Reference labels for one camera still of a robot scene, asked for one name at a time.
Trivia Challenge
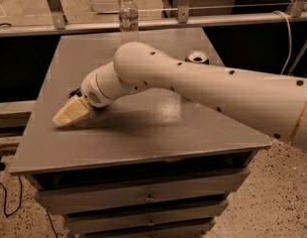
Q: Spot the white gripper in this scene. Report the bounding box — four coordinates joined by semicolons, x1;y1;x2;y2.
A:
52;70;112;127

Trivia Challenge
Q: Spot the blue rxbar blueberry wrapper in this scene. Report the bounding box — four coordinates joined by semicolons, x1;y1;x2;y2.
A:
68;87;82;98

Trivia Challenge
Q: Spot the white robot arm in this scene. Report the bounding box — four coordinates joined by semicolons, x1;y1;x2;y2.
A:
52;42;307;152

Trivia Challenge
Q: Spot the clear plastic water bottle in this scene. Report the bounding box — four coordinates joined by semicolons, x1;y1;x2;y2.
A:
119;0;139;44

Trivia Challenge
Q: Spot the grey drawer cabinet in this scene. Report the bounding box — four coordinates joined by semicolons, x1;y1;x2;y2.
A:
9;28;272;238

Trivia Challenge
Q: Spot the middle grey drawer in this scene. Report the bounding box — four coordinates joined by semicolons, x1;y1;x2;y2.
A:
63;198;230;235

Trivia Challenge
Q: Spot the grey drawer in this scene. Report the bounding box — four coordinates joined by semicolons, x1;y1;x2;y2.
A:
63;198;230;235
35;168;250;215
79;217;217;238

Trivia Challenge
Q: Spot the bottom grey drawer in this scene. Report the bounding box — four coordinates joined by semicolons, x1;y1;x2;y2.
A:
79;217;217;238

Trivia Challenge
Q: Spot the green soda can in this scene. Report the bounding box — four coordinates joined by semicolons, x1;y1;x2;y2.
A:
185;51;209;64

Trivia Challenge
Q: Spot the top grey drawer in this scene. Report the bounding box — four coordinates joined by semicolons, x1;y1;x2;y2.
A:
35;168;250;215

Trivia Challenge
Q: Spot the black floor cable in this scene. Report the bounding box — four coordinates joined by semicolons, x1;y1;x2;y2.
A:
0;145;24;218

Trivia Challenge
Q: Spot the white cable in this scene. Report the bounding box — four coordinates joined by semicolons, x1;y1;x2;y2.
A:
272;10;293;75

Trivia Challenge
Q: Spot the metal frame rail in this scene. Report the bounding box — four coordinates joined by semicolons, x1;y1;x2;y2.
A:
0;0;307;36

